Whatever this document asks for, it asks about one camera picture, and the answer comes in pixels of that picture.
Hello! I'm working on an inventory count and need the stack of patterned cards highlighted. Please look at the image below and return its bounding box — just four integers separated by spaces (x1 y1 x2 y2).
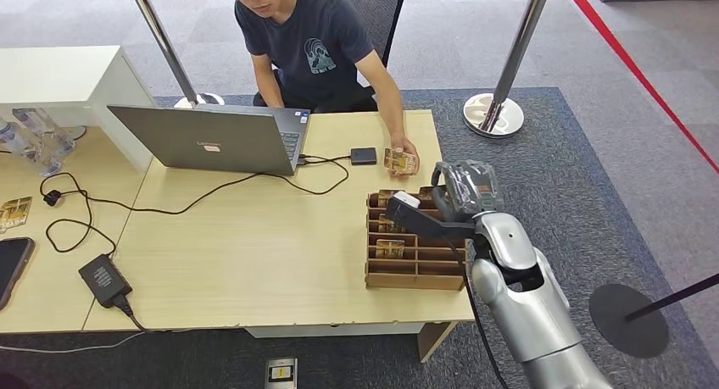
383 147 421 178

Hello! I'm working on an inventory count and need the small black external drive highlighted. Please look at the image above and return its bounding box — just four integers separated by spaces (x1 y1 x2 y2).
349 147 378 167

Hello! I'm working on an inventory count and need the black adapter mains cord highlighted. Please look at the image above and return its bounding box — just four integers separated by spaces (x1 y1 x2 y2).
114 296 148 334

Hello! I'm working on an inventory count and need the short black drive cable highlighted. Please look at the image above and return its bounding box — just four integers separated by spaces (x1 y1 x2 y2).
298 154 354 167

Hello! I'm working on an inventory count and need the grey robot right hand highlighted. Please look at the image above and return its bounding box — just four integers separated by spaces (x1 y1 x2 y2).
431 159 505 223

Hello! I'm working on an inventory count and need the small grey floor device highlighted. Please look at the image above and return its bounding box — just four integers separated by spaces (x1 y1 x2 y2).
264 357 298 389

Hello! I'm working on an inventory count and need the black stanchion post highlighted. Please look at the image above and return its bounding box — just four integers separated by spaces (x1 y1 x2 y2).
588 273 719 360

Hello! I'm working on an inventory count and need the wooden slotted card holder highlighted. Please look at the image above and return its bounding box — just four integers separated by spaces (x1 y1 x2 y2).
365 186 471 292

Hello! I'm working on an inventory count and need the person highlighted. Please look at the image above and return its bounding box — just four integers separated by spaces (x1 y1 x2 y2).
227 0 421 158

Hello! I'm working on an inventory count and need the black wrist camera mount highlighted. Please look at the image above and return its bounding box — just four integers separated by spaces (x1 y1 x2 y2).
384 190 480 244

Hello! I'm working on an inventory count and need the chrome stanchion post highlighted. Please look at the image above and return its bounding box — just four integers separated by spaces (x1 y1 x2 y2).
124 0 226 110
462 0 556 139

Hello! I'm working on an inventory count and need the black power adapter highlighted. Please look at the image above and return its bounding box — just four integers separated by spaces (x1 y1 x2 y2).
77 254 134 311

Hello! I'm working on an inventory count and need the white floor cable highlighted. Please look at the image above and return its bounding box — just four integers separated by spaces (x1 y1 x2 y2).
0 331 148 356

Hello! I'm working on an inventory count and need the long black charger cable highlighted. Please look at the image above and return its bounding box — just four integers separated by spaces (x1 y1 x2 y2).
39 160 350 258

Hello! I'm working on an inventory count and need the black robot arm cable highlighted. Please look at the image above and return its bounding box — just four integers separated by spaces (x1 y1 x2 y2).
443 237 510 389

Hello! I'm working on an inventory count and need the clear plastic water bottle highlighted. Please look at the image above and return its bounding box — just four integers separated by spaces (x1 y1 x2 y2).
11 108 77 156
0 119 63 178

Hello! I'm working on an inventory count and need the black smartphone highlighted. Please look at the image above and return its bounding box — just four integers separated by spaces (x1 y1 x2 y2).
0 237 36 313

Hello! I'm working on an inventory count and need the white cabinet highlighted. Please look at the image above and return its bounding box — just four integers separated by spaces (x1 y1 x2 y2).
0 45 159 175

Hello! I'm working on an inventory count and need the person's left hand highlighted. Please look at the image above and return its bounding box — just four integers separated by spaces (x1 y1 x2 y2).
388 132 421 157

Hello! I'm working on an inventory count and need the black office chair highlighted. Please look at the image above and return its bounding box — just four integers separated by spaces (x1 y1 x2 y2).
253 0 410 114

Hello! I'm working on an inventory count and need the dark grey rug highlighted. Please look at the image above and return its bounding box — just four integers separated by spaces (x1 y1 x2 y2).
0 87 719 389

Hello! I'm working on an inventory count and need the red barrier belt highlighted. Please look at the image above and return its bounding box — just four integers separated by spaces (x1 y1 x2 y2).
558 0 719 175

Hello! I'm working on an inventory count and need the grey laptop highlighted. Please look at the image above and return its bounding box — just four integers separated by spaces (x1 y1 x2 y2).
106 104 311 178

